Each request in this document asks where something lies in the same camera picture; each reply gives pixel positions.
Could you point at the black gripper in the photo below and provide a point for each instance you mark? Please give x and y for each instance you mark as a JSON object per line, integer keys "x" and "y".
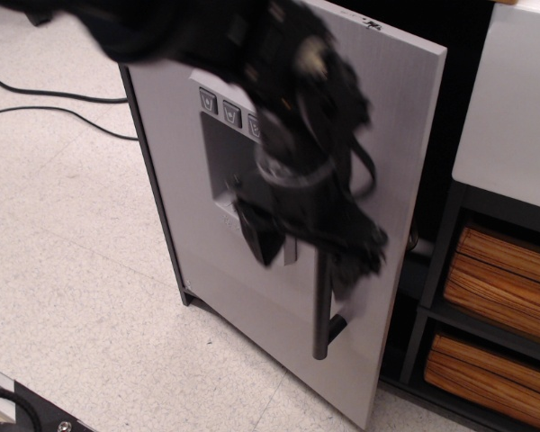
{"x": 320, "y": 215}

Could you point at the dark bar door handle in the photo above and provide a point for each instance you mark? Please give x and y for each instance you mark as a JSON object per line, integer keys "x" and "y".
{"x": 326, "y": 326}

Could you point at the grey toy fridge door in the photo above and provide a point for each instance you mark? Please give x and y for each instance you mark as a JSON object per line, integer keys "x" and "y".
{"x": 273, "y": 306}

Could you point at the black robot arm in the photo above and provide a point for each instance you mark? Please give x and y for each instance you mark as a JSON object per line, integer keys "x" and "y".
{"x": 308, "y": 106}

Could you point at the grey water dispenser panel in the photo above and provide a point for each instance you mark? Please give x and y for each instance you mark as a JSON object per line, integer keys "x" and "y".
{"x": 230, "y": 135}

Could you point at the upper wooden striped drawer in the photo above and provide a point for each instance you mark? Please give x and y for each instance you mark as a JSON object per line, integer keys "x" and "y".
{"x": 496, "y": 277}

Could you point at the wooden striped drawer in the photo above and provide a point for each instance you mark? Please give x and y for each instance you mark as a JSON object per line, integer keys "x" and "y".
{"x": 485, "y": 377}
{"x": 496, "y": 277}

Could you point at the white sink front panel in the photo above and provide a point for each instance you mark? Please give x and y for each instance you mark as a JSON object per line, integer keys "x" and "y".
{"x": 499, "y": 150}

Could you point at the lower wooden striped drawer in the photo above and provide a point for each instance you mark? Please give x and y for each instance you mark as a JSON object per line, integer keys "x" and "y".
{"x": 485, "y": 377}

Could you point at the black caster wheel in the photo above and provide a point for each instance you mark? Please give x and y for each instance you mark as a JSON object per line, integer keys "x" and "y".
{"x": 39, "y": 18}

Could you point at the dark grey cabinet frame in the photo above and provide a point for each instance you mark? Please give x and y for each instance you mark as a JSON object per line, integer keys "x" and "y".
{"x": 442, "y": 207}

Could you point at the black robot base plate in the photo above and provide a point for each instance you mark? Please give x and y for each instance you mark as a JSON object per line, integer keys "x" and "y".
{"x": 51, "y": 416}

